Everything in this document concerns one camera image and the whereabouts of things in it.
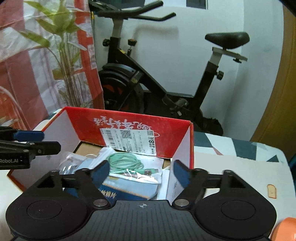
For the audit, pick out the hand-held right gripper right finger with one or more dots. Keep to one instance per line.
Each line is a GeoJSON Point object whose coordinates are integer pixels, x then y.
{"type": "Point", "coordinates": [180, 172]}

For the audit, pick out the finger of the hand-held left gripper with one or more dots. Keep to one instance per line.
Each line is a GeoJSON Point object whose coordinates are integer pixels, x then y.
{"type": "Point", "coordinates": [46, 148]}
{"type": "Point", "coordinates": [30, 135]}

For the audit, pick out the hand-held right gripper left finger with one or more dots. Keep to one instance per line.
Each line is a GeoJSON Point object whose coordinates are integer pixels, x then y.
{"type": "Point", "coordinates": [103, 172]}

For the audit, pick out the green object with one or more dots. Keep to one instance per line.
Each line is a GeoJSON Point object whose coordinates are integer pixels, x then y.
{"type": "Point", "coordinates": [124, 162]}

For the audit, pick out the red cardboard box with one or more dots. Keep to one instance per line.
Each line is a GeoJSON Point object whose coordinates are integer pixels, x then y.
{"type": "Point", "coordinates": [129, 120]}

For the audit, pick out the clear plastic bag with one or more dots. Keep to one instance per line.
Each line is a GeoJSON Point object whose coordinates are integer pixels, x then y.
{"type": "Point", "coordinates": [74, 162]}

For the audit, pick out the blue packet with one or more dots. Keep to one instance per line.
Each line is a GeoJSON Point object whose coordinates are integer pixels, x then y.
{"type": "Point", "coordinates": [129, 188]}

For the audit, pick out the patterned tablecloth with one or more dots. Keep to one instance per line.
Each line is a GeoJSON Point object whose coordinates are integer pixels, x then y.
{"type": "Point", "coordinates": [231, 166]}

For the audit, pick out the pink plant printed curtain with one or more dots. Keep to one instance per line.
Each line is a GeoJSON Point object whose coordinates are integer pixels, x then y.
{"type": "Point", "coordinates": [18, 69]}

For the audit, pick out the black exercise bike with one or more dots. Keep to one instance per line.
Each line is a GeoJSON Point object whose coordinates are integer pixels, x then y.
{"type": "Point", "coordinates": [205, 78]}

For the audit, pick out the orange plastic object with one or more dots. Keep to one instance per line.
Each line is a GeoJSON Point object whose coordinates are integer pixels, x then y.
{"type": "Point", "coordinates": [285, 230]}

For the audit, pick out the dark framed window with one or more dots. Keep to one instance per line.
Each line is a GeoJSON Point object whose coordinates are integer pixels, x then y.
{"type": "Point", "coordinates": [196, 3]}

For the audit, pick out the wooden door frame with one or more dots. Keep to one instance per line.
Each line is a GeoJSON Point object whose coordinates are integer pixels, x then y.
{"type": "Point", "coordinates": [282, 104]}

